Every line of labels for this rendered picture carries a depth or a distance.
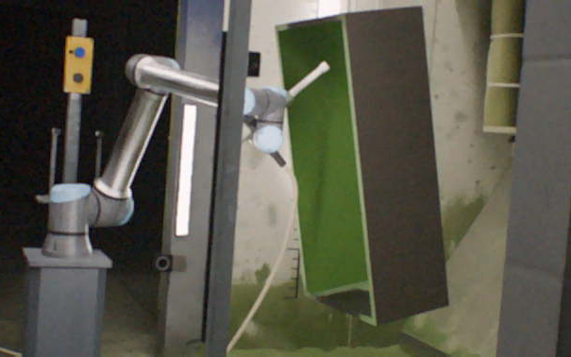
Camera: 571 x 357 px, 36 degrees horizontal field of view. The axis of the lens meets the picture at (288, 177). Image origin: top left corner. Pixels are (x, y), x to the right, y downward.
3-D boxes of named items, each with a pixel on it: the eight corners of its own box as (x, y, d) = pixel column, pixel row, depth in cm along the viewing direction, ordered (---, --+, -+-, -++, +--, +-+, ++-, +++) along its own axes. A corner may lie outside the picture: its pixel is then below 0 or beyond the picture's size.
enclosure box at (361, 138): (371, 279, 407) (344, 18, 391) (449, 305, 354) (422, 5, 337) (304, 296, 392) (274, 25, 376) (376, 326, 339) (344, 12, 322)
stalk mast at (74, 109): (64, 353, 434) (85, 21, 425) (65, 357, 429) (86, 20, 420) (52, 354, 432) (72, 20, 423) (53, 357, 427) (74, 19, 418)
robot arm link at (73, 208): (40, 228, 339) (41, 182, 338) (75, 226, 352) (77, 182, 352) (64, 233, 330) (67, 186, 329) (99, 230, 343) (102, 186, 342)
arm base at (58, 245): (43, 258, 329) (44, 231, 328) (39, 250, 346) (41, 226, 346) (94, 259, 335) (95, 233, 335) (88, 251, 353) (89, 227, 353)
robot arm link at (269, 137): (286, 125, 295) (283, 154, 296) (281, 124, 308) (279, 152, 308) (258, 122, 294) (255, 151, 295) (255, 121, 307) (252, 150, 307)
